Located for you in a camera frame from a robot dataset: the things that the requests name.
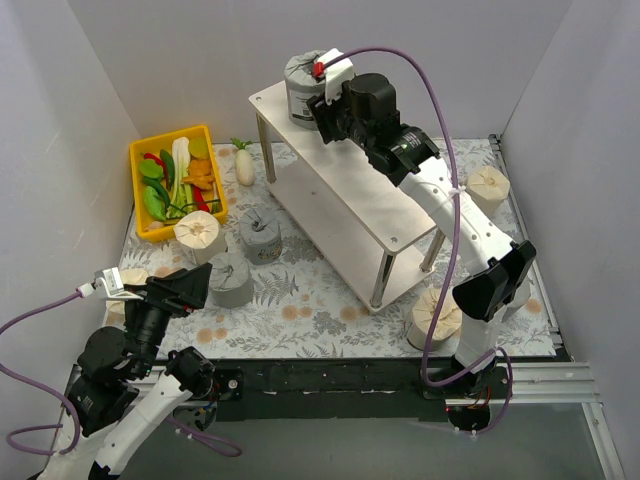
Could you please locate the yellow green fruit toy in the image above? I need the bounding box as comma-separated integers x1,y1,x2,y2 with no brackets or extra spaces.
188,137,209,159

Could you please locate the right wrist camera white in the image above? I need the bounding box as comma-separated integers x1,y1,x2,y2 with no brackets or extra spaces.
312,48,355,105

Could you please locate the orange ginger toy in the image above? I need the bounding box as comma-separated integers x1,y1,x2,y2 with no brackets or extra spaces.
182,158,215,191

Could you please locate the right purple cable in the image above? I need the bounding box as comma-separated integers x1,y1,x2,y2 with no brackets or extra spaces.
319,47,514,435

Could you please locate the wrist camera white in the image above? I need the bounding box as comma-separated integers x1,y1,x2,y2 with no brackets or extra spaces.
312,48,355,105
76,267,142,301

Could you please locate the grey roll with cartoon label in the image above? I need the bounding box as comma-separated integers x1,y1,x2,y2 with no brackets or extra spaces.
209,252,254,309

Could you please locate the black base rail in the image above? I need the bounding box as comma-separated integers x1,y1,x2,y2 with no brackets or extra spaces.
209,357,516,424

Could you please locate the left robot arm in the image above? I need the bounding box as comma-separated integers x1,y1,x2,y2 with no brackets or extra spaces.
37,263,215,479

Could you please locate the floral table mat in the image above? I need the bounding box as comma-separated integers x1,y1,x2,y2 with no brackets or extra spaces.
119,143,556,358

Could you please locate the grey roll with QR label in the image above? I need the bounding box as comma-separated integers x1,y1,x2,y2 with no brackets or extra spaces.
284,50,327,131

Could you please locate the beige roll far left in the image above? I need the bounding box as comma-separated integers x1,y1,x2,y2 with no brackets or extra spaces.
104,268,149,327

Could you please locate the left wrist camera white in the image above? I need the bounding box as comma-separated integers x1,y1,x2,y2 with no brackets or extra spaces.
76,267,142,301

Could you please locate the yellow plastic bin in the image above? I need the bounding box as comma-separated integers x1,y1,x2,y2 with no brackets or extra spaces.
129,124,228,242

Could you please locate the beige roll near bin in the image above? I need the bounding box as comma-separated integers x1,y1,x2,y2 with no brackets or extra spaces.
173,210,228,265

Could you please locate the beige roll back right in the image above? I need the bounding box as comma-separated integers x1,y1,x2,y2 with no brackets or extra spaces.
465,166,511,217

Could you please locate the green pepper toy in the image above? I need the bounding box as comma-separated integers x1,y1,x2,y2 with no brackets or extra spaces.
160,149,175,191

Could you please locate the white radish toy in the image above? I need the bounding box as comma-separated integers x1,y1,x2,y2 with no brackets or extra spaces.
231,137,256,187

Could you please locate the red chili toy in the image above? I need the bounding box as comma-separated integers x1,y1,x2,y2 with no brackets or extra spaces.
143,153,166,170

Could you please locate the white bok choy toy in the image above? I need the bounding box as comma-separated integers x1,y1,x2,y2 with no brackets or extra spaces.
171,137,190,196

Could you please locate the aluminium frame rail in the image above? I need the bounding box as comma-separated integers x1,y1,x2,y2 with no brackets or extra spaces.
487,133,626,480

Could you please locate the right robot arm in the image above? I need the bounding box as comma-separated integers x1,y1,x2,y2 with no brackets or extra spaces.
307,73,536,398

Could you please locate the green leafy vegetable toy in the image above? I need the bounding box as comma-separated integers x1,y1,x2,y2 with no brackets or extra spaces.
143,186,166,222

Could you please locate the white two-tier shelf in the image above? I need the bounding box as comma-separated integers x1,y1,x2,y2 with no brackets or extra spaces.
249,82,436,312

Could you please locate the beige roll front right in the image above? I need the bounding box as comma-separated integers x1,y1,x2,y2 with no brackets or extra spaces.
405,287,462,352

